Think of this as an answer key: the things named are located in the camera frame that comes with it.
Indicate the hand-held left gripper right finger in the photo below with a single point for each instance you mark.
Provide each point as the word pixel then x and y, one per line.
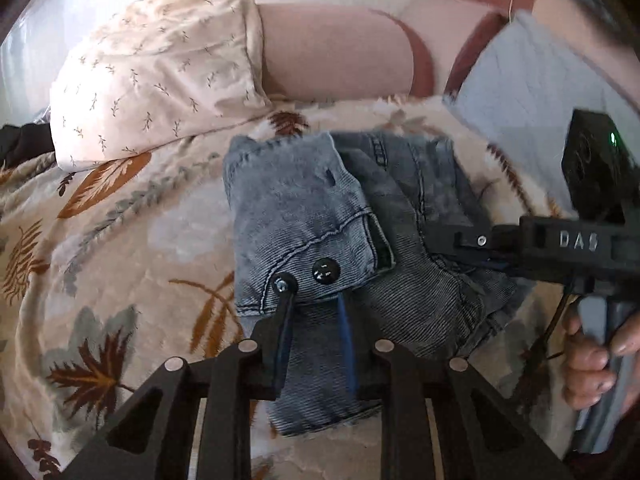
pixel 346 340

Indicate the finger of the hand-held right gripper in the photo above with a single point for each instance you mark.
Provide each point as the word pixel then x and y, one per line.
pixel 470 240

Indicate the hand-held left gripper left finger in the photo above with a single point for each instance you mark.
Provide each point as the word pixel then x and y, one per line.
pixel 281 340

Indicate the blue denim pants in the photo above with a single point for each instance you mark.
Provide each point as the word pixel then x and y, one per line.
pixel 300 210

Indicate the person's right hand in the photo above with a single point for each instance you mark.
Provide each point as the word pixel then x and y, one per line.
pixel 587 370

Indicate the light blue pillow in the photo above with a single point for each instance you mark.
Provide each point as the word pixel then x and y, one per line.
pixel 520 90

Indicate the cream leaf-print blanket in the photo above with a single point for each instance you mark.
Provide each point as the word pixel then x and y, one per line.
pixel 125 260

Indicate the pink bolster cushion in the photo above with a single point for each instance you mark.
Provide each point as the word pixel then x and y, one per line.
pixel 330 50

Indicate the white leaf-print pillow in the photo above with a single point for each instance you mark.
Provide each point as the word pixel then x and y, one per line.
pixel 150 75

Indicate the black cloth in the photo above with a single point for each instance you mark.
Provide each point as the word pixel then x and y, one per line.
pixel 25 142

